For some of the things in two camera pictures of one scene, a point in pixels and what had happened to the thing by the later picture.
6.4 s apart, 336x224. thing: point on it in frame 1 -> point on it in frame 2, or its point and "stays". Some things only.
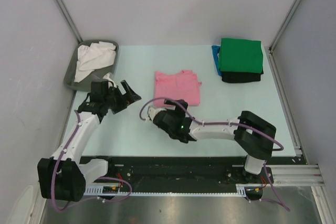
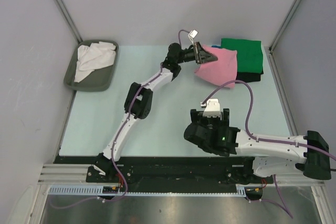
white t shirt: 95,56 stays
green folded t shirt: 241,55 stays
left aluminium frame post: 62,5 stays
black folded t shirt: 240,77 stays
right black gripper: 179,109 -> 197,116
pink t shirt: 184,85 -> 222,71
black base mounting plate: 177,173 stays
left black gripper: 130,96 -> 202,56
